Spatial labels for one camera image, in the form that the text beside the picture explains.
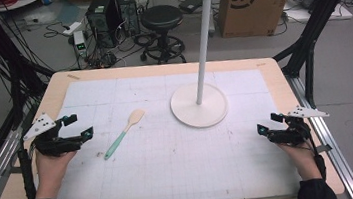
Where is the wooden spatula with teal handle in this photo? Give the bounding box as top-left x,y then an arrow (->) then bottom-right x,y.
99,107 -> 152,161

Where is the person's left hand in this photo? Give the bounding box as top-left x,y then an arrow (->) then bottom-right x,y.
30,144 -> 83,199

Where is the white grid mat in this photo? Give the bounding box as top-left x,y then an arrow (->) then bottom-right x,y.
41,56 -> 306,199

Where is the white power strip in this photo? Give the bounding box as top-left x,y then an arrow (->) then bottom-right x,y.
60,20 -> 85,38

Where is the black laptop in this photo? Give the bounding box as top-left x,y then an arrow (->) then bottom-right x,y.
177,0 -> 207,16

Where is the person's right hand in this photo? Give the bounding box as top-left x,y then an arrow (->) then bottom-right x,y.
275,137 -> 324,184

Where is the brown cardboard box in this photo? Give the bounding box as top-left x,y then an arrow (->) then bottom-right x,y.
215,0 -> 313,42

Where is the grey power supply unit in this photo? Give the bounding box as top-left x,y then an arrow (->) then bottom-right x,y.
72,29 -> 89,60

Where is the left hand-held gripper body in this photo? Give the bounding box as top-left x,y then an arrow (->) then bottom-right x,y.
19,108 -> 86,162

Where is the black round stool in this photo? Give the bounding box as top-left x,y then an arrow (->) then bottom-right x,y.
133,2 -> 190,68

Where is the black computer tower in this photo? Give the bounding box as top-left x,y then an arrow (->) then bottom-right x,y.
84,0 -> 126,52
115,0 -> 142,38

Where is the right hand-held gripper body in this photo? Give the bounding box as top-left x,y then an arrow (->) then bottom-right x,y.
263,101 -> 333,149

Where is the black metal frame post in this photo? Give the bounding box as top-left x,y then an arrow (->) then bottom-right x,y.
0,0 -> 62,135
266,0 -> 353,113

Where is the white hook rack stand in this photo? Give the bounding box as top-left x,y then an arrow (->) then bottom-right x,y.
157,0 -> 250,132

